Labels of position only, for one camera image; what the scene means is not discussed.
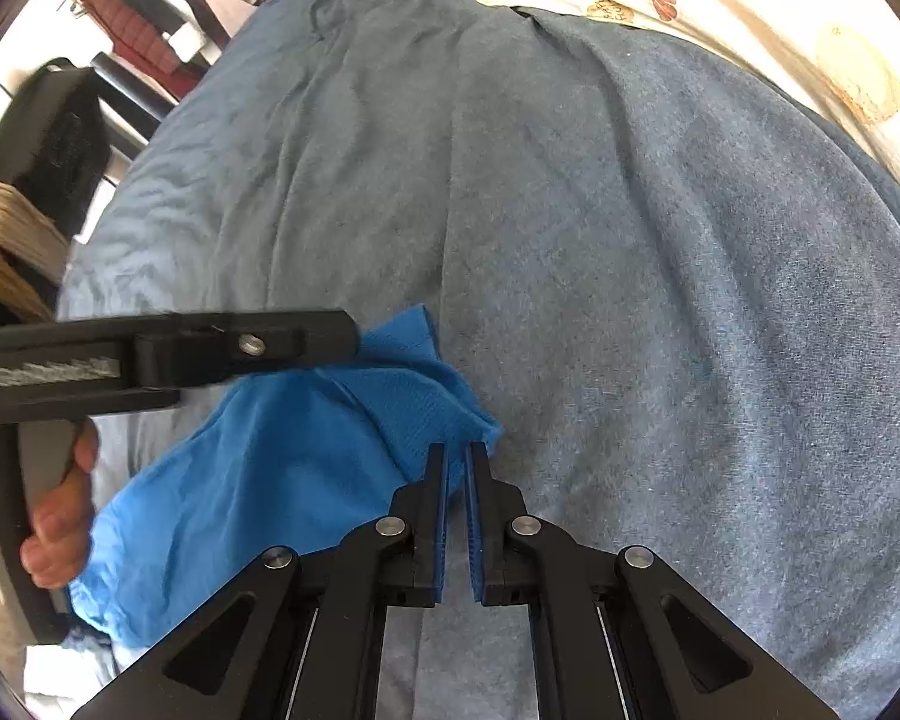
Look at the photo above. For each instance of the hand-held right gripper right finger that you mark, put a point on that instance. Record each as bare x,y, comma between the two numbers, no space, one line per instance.
474,532

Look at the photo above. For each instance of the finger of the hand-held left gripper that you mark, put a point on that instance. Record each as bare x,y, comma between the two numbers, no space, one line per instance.
195,352

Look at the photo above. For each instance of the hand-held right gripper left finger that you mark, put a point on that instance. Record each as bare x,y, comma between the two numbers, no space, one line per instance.
439,532

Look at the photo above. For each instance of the blue pants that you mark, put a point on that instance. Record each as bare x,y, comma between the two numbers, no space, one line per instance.
270,480

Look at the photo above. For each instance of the person's left forearm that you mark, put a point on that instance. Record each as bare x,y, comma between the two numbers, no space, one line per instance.
7,229

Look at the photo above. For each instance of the person's left hand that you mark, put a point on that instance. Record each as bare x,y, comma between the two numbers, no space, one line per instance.
56,532

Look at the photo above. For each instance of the black chair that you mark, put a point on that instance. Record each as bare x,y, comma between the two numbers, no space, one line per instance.
52,142

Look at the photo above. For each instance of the black stand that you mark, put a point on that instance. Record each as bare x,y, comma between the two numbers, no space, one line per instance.
131,97

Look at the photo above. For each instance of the grey-blue blanket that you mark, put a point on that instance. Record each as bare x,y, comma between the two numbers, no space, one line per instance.
607,277

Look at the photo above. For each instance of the rack of hanging clothes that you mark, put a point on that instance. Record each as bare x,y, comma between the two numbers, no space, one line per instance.
142,22

